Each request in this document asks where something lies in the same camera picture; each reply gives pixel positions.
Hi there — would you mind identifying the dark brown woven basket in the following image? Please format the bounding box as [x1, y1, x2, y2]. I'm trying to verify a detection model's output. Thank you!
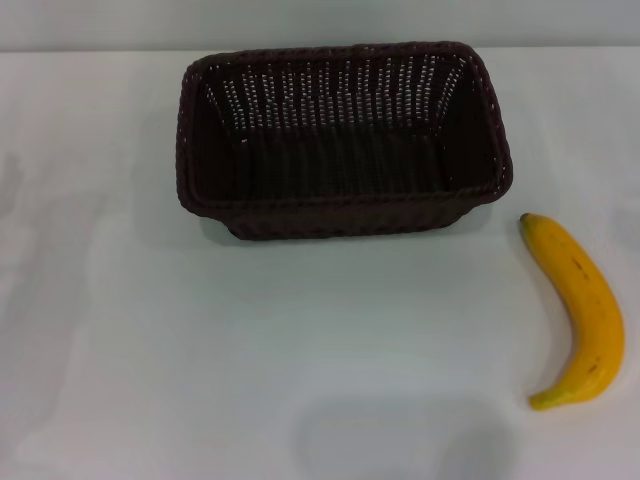
[175, 40, 515, 242]

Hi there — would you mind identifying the yellow banana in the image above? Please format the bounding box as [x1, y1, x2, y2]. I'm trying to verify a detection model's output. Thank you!
[518, 212, 627, 412]

